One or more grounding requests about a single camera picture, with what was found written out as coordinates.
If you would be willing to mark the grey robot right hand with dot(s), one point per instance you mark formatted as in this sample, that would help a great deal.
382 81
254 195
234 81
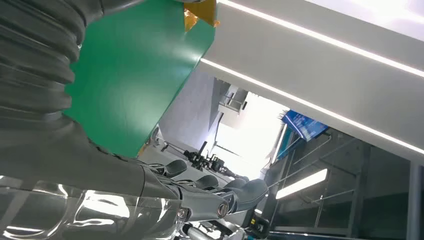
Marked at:
82 172

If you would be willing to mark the black jointed mechanism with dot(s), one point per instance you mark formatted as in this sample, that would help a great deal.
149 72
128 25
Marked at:
198 159

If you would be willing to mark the yellow tape-wrapped cardboard box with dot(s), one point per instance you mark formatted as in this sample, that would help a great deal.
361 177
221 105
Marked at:
203 10

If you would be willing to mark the dark metal rack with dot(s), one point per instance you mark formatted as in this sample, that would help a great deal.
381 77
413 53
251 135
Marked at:
348 198

